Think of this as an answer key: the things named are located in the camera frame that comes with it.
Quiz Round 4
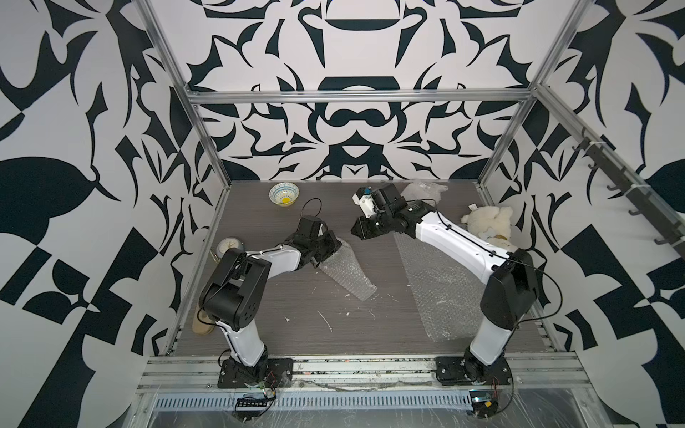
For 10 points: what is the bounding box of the yellow centre patterned bowl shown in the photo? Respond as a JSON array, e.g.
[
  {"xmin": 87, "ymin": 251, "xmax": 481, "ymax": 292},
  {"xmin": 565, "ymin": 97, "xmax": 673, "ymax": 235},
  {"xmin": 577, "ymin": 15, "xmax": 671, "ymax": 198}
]
[{"xmin": 269, "ymin": 182, "xmax": 300, "ymax": 207}]

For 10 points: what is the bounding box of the black wall hook rail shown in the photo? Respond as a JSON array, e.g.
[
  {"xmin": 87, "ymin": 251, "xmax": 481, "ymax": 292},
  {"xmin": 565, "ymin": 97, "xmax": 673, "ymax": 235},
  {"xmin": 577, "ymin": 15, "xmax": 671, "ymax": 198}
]
[{"xmin": 574, "ymin": 128, "xmax": 684, "ymax": 259}]

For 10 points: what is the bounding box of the bubble wrap sheet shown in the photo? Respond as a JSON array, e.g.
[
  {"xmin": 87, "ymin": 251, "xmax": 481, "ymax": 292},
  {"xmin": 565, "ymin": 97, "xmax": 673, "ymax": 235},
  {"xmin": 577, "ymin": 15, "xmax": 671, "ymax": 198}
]
[
  {"xmin": 401, "ymin": 181, "xmax": 449, "ymax": 207},
  {"xmin": 394, "ymin": 234, "xmax": 485, "ymax": 342},
  {"xmin": 319, "ymin": 240, "xmax": 377, "ymax": 301}
]

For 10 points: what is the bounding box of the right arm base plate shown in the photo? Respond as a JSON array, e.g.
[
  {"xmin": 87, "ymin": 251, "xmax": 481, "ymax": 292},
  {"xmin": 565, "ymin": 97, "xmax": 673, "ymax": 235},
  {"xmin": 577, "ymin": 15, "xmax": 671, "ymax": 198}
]
[{"xmin": 435, "ymin": 351, "xmax": 512, "ymax": 386}]

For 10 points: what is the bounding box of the white teddy bear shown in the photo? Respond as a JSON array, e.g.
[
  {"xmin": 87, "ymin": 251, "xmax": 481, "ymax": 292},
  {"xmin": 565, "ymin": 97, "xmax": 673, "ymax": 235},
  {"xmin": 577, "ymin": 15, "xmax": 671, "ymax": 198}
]
[{"xmin": 460, "ymin": 204, "xmax": 517, "ymax": 253}]

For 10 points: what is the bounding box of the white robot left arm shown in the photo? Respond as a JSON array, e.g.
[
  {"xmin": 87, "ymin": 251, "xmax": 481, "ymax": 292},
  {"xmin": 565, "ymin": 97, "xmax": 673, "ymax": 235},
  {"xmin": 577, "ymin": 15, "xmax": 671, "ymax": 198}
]
[{"xmin": 199, "ymin": 216, "xmax": 343, "ymax": 370}]

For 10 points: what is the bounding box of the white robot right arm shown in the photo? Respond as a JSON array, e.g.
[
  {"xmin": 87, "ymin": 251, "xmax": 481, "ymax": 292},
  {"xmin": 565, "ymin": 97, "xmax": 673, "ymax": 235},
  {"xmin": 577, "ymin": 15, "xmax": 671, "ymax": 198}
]
[{"xmin": 351, "ymin": 182, "xmax": 539, "ymax": 367}]

